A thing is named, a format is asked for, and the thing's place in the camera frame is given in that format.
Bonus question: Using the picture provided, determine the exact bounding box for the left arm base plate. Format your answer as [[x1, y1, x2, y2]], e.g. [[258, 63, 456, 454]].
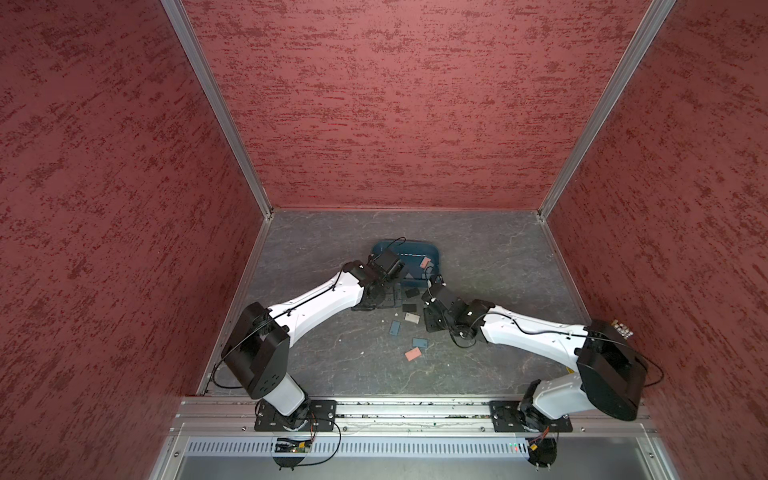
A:
[[253, 399, 337, 433]]

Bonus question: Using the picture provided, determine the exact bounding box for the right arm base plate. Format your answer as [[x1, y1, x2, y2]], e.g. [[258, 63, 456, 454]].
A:
[[489, 401, 573, 434]]

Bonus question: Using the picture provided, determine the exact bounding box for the teal plastic storage box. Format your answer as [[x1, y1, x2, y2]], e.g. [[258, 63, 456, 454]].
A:
[[371, 237, 441, 289]]

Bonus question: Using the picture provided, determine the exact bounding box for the aluminium front rail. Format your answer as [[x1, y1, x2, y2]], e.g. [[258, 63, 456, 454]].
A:
[[170, 396, 659, 438]]

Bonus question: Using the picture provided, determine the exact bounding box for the right aluminium corner post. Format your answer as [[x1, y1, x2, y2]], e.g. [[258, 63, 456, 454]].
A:
[[538, 0, 676, 224]]

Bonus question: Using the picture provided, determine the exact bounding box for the perforated cable tray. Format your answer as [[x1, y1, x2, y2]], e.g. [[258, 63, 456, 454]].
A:
[[184, 436, 529, 461]]

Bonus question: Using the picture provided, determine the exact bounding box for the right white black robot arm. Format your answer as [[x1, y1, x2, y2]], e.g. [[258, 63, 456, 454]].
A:
[[423, 293, 652, 433]]

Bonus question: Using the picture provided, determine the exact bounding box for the left aluminium corner post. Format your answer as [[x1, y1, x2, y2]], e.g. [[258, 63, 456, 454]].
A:
[[161, 0, 273, 221]]

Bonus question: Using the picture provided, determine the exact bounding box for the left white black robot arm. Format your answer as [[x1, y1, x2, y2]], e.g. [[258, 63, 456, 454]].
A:
[[209, 257, 403, 431]]

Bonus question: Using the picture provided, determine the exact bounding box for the aluminium corner post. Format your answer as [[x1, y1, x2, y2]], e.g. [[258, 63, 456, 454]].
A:
[[161, 0, 273, 221], [538, 0, 676, 224]]

